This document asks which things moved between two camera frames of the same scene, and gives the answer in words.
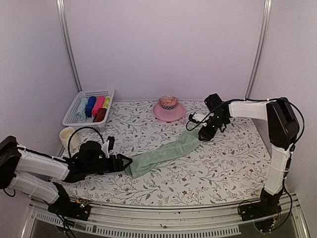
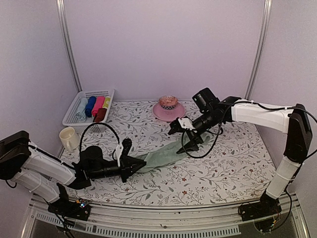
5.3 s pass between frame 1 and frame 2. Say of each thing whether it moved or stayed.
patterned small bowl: stayed
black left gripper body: moved
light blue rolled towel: stayed
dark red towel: stayed
